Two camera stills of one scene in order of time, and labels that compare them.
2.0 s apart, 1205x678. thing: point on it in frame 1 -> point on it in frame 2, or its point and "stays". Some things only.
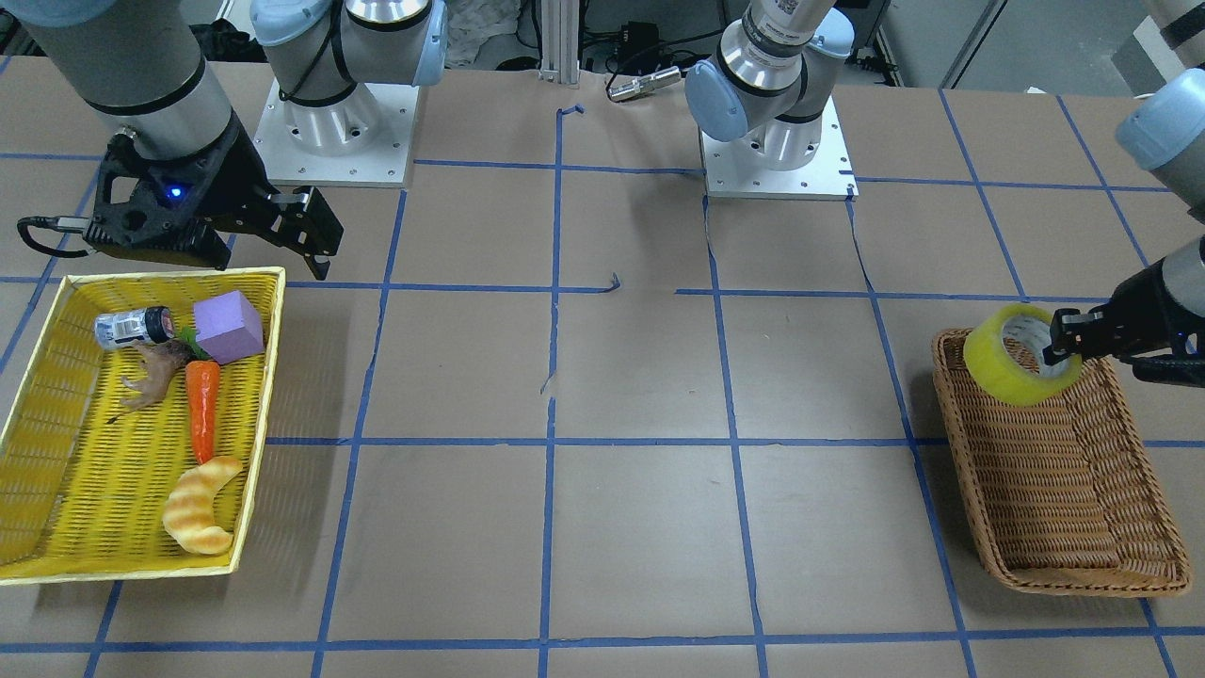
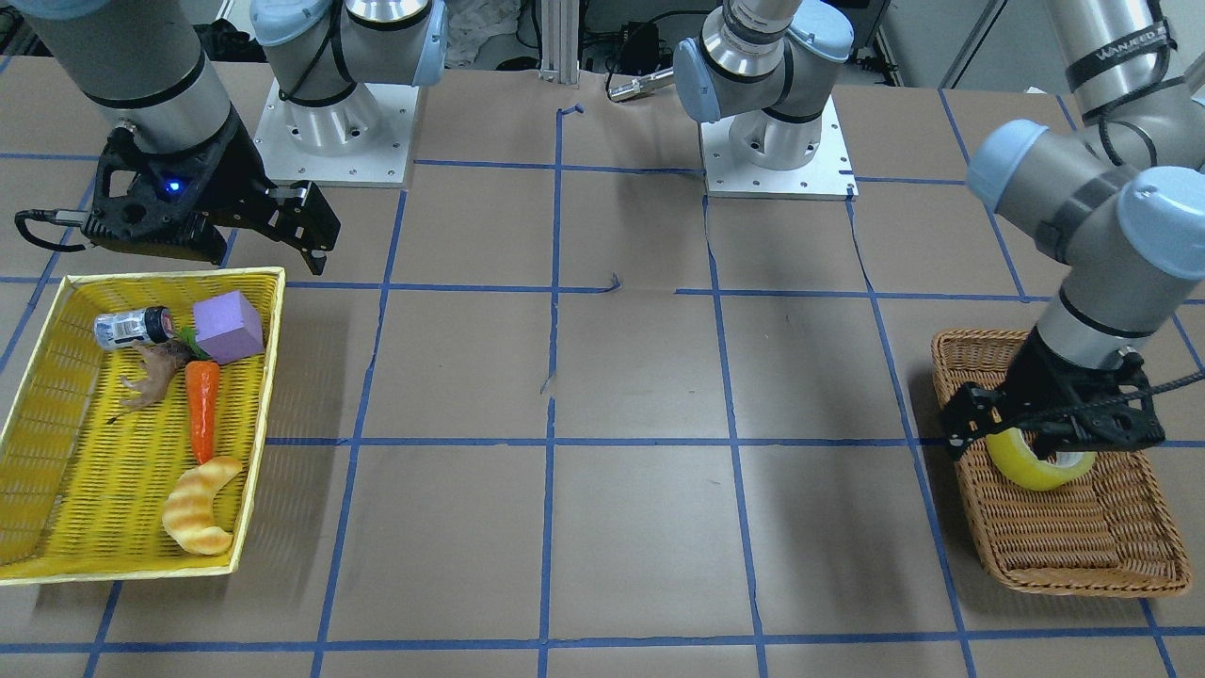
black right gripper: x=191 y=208 stays
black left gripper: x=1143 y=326 -> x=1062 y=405
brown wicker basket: x=1060 y=495 stays
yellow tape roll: x=1004 y=354 -> x=1021 y=465
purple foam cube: x=228 y=327 stays
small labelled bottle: x=130 y=327 stays
